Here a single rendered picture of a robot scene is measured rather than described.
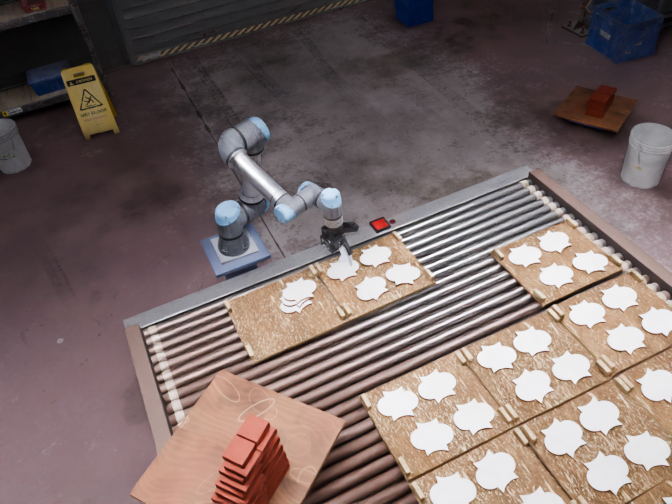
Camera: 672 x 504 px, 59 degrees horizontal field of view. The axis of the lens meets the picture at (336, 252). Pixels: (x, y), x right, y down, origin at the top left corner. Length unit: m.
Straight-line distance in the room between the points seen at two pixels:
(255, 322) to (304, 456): 0.69
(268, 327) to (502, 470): 1.02
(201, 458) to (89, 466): 1.48
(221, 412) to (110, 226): 2.81
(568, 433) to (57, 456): 2.53
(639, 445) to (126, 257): 3.36
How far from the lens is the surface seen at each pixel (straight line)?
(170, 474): 2.07
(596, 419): 2.25
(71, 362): 3.93
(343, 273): 2.57
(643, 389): 2.36
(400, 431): 2.13
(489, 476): 2.07
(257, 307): 2.52
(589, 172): 4.81
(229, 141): 2.45
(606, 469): 2.16
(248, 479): 1.74
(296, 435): 2.03
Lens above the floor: 2.81
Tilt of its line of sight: 44 degrees down
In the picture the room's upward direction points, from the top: 7 degrees counter-clockwise
